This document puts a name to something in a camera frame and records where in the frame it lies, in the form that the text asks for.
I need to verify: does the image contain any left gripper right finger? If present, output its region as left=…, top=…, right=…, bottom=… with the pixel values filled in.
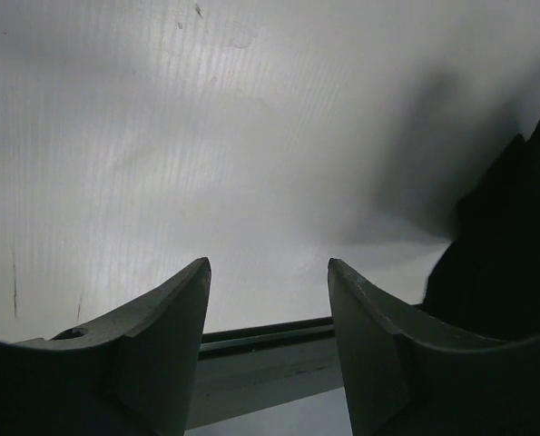
left=328, top=259, right=540, bottom=435

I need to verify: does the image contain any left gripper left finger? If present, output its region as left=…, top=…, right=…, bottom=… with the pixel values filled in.
left=0, top=258, right=211, bottom=435

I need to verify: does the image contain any black daisy t-shirt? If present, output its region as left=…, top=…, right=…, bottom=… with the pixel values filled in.
left=420, top=120, right=540, bottom=341

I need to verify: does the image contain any aluminium rail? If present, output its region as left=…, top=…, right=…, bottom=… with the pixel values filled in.
left=186, top=317, right=343, bottom=430

